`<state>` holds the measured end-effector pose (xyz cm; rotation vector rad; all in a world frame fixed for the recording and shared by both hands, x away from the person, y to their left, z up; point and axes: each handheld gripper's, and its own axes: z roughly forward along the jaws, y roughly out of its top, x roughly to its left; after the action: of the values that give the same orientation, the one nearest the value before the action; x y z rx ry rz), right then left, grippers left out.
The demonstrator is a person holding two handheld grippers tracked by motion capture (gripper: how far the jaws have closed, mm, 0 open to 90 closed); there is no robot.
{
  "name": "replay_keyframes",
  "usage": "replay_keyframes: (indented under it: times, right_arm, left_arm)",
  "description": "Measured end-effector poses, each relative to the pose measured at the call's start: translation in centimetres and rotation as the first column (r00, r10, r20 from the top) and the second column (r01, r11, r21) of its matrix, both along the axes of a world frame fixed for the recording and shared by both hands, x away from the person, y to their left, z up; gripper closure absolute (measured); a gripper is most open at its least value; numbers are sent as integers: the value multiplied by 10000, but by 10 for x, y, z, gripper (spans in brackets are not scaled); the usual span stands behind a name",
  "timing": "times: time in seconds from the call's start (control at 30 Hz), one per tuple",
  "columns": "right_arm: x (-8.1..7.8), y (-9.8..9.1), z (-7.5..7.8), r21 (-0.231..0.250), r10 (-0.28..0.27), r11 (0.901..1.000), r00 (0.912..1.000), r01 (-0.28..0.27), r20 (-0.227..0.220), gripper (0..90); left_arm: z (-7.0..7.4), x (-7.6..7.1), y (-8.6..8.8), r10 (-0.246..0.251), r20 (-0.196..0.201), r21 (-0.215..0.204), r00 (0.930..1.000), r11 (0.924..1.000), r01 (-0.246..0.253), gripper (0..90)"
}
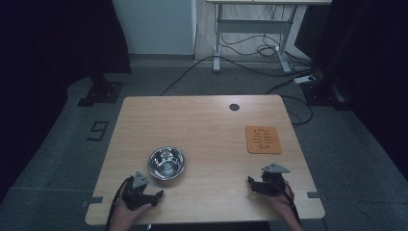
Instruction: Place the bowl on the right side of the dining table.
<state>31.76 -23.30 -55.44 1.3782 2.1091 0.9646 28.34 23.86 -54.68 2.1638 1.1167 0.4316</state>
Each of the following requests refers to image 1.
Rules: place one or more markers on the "person's left hand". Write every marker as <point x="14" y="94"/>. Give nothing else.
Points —
<point x="123" y="219"/>

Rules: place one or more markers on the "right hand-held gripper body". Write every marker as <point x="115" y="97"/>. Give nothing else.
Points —
<point x="273" y="183"/>

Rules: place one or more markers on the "dark curtain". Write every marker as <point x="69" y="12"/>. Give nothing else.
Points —
<point x="48" y="48"/>
<point x="369" y="64"/>

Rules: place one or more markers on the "round black table grommet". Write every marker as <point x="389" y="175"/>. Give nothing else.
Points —
<point x="234" y="107"/>

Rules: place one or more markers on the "orange square mat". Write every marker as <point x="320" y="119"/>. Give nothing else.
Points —
<point x="263" y="140"/>

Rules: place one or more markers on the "grey tape strip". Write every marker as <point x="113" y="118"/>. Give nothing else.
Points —
<point x="93" y="201"/>
<point x="313" y="194"/>

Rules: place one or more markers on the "black stand base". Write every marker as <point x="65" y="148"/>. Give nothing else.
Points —
<point x="102" y="91"/>
<point x="324" y="93"/>

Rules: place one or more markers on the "shiny steel bowl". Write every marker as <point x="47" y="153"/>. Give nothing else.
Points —
<point x="166" y="163"/>

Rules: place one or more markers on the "white power strip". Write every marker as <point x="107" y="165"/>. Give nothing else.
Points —
<point x="304" y="79"/>

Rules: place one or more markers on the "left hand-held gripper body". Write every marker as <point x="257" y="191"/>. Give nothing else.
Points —
<point x="134" y="194"/>

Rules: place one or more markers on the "white desk frame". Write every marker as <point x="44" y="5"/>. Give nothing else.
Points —
<point x="253" y="26"/>

